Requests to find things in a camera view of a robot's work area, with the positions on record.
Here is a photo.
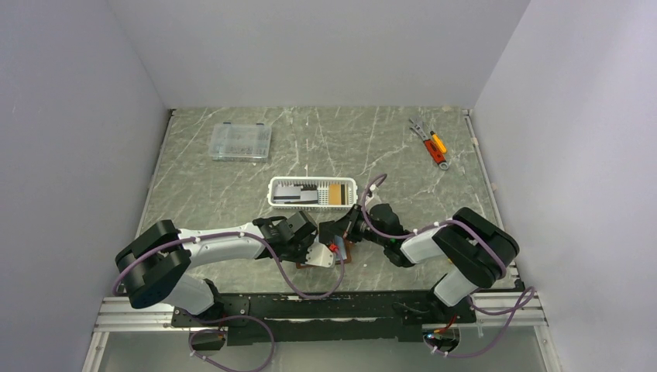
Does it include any gold credit card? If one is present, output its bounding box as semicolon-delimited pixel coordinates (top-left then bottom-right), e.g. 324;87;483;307
328;184;349;205

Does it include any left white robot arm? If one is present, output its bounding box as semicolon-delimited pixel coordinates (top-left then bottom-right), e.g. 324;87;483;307
115;211;335;326

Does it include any red adjustable wrench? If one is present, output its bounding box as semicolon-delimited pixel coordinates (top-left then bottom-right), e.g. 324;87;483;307
423;139;449;171

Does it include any white plastic basket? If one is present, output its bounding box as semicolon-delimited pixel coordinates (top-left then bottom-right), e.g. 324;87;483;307
267;177;358;210

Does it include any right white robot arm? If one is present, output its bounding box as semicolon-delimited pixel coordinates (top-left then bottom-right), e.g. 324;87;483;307
326;204;520;322

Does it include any yellow handled screwdriver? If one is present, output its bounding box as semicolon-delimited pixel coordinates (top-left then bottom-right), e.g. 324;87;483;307
430;131;447;154

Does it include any clear plastic organizer box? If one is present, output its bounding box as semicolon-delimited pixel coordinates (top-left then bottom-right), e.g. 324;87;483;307
208;122;272;163

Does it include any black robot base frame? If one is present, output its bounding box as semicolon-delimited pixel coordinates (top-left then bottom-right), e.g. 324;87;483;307
171;290;476;346

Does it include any brown leather card holder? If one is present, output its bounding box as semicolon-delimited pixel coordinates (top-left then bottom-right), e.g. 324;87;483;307
296;238;352;269

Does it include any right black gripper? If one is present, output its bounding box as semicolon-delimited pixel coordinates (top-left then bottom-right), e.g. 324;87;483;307
325;204;388;247

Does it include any white striped card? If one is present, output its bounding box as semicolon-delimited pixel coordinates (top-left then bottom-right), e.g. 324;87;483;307
272;184;318;205

